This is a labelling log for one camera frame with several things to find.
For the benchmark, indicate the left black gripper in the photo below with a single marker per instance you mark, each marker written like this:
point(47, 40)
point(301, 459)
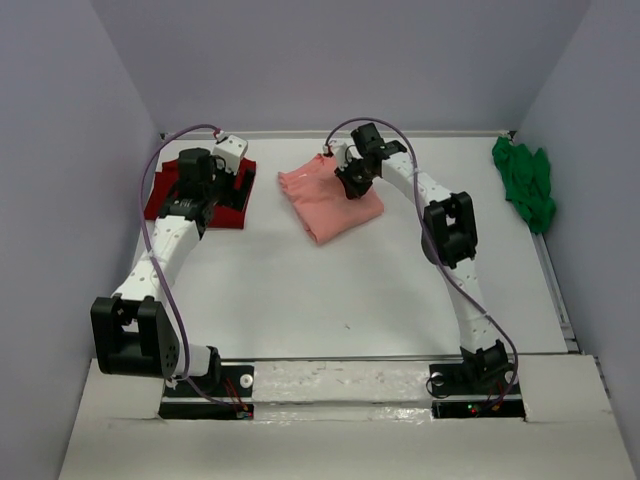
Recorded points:
point(234, 197)

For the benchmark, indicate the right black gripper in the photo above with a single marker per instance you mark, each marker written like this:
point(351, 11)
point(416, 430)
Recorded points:
point(351, 190)

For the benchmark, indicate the pink polo shirt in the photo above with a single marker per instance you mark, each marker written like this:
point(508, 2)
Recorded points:
point(320, 203)

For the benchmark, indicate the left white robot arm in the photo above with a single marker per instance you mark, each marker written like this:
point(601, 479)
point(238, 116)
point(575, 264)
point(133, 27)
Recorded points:
point(136, 331)

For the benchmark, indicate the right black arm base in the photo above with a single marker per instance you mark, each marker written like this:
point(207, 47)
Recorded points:
point(465, 387)

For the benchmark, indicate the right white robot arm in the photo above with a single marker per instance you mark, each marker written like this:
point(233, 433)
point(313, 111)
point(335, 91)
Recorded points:
point(449, 241)

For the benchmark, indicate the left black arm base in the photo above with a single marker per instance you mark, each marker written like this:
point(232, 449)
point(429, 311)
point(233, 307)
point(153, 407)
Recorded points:
point(230, 398)

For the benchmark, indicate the folded red t-shirt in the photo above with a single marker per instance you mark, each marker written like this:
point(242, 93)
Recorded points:
point(184, 188)

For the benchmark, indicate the crumpled green t-shirt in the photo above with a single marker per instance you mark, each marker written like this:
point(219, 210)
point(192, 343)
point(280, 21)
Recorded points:
point(526, 177)

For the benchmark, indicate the white foam block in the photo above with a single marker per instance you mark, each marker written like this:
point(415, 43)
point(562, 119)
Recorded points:
point(340, 381)

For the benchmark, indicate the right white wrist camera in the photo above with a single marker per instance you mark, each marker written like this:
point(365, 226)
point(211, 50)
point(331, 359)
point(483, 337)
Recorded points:
point(340, 151)

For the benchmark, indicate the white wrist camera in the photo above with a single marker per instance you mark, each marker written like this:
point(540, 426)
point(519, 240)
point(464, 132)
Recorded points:
point(232, 150)
point(340, 151)

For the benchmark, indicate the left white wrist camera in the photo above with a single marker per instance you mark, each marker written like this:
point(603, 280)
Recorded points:
point(232, 150)

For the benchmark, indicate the aluminium rear table rail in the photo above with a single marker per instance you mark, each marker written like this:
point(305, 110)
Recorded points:
point(322, 135)

